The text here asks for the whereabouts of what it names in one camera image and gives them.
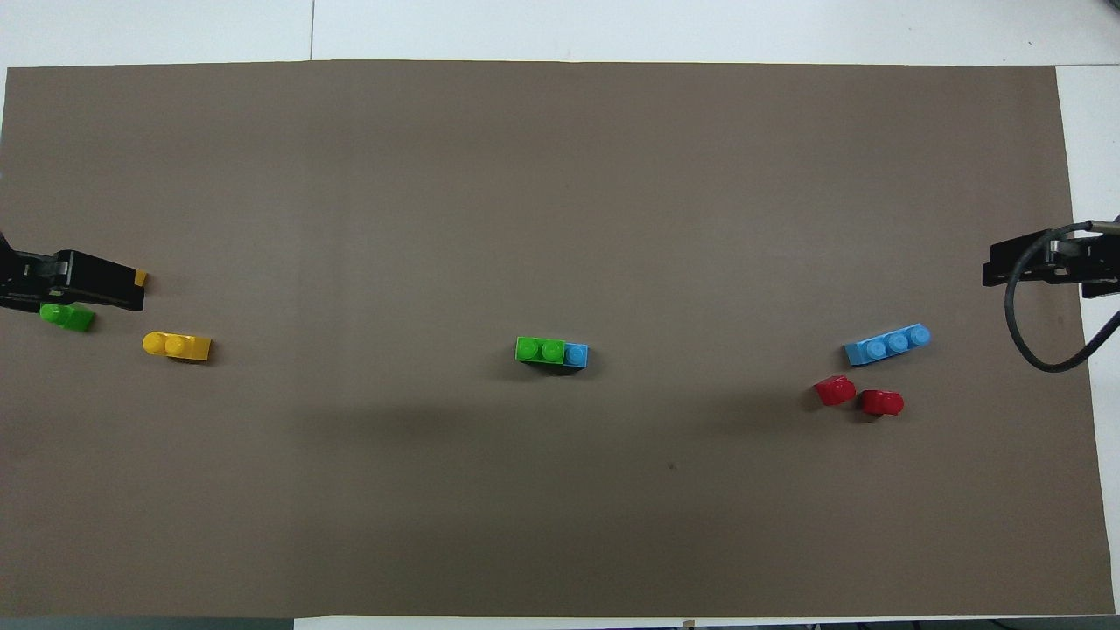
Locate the green two-stud toy block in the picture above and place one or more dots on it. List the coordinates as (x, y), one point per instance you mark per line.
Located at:
(68, 318)
(540, 350)

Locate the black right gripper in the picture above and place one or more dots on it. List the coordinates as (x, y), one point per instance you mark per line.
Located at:
(1098, 271)

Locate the red one-stud toy block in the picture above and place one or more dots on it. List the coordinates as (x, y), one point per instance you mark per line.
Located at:
(882, 402)
(835, 391)

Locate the blue three-stud toy block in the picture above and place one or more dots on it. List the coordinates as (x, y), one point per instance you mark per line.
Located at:
(886, 345)
(577, 354)

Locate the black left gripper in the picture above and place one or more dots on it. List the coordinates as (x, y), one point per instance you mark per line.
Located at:
(31, 280)

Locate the brown table mat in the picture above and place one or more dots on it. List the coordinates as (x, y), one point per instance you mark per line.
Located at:
(560, 192)

